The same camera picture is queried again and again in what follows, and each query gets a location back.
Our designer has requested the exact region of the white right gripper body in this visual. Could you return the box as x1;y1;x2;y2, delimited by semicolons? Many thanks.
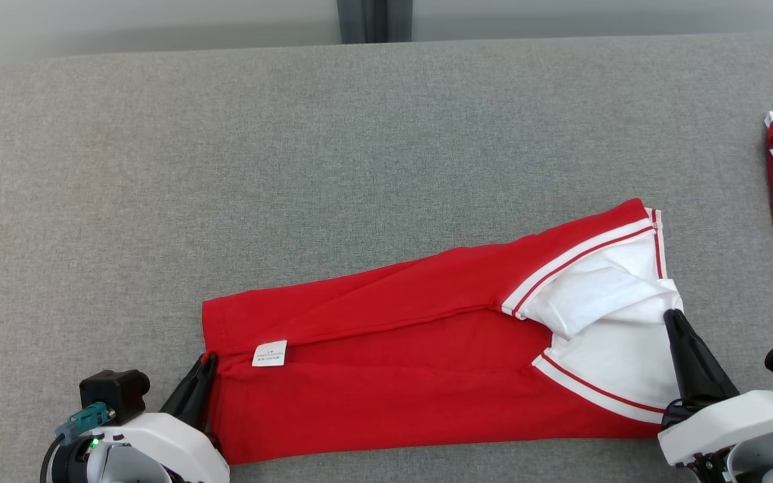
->
657;390;773;468

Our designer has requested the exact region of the teal left camera connector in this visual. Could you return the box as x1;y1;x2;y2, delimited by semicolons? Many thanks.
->
56;402;116;441

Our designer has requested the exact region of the grey partition post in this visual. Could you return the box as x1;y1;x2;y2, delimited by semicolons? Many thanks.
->
336;0;414;45

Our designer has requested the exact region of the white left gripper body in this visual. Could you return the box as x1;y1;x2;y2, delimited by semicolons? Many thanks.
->
91;412;230;483

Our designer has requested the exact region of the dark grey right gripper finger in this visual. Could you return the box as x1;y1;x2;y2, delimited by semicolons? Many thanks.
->
663;308;740;403

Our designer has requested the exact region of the red white basketball jersey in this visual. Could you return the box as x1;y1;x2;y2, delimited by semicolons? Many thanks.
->
201;198;686;466

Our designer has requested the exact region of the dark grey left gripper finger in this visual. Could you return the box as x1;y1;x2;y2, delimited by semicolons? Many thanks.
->
160;352;219;434

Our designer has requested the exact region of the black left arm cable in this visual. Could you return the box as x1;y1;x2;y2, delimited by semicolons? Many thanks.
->
38;433;69;483

